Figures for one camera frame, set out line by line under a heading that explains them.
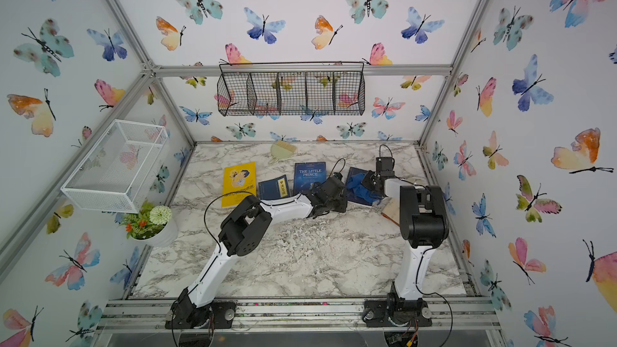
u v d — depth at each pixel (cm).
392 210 97
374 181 78
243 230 57
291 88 98
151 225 79
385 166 83
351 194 99
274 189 103
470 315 75
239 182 104
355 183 100
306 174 108
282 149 118
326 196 79
